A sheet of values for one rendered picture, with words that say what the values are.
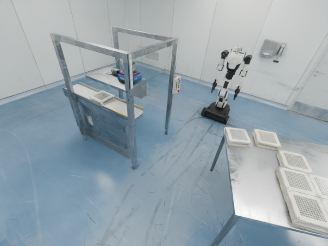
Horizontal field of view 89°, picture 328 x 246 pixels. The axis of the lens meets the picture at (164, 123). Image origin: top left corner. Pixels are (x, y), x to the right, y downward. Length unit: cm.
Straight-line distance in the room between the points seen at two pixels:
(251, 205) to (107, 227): 154
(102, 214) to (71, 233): 34
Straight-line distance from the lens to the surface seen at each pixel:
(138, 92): 208
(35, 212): 268
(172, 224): 229
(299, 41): 490
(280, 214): 174
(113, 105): 239
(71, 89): 270
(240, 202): 162
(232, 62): 348
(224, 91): 361
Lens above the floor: 212
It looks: 38 degrees down
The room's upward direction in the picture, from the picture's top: 5 degrees clockwise
